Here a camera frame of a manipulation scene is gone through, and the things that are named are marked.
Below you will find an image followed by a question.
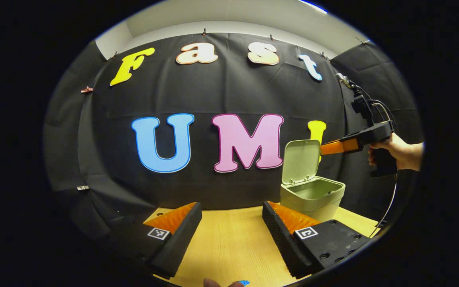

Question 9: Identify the wooden desktop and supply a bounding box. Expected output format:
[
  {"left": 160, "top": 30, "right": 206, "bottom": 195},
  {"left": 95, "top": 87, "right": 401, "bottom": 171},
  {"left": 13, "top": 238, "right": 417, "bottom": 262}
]
[{"left": 144, "top": 203, "right": 379, "bottom": 287}]

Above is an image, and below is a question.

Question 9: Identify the thin grey cable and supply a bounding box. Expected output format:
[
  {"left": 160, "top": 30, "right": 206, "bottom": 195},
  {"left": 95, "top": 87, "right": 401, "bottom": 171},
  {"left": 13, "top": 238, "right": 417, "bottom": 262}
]
[{"left": 369, "top": 173, "right": 399, "bottom": 239}]

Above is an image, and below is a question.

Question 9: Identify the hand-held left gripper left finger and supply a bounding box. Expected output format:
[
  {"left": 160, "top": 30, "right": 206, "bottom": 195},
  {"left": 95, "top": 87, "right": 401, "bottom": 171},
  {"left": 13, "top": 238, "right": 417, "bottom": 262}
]
[{"left": 106, "top": 201, "right": 203, "bottom": 279}]

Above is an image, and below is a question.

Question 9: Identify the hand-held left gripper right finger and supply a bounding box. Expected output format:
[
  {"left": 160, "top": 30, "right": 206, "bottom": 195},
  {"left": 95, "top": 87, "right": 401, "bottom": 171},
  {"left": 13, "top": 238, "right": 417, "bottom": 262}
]
[{"left": 262, "top": 201, "right": 371, "bottom": 279}]

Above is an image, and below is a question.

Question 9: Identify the green desktop garbage bin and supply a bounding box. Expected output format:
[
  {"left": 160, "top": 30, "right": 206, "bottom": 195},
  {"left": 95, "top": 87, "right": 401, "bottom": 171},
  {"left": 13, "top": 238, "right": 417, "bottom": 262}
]
[{"left": 280, "top": 139, "right": 346, "bottom": 222}]

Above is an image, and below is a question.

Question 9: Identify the black backdrop cloth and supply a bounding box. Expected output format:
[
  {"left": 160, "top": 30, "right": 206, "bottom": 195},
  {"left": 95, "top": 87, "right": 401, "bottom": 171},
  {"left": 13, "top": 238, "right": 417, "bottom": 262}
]
[{"left": 42, "top": 33, "right": 419, "bottom": 240}]

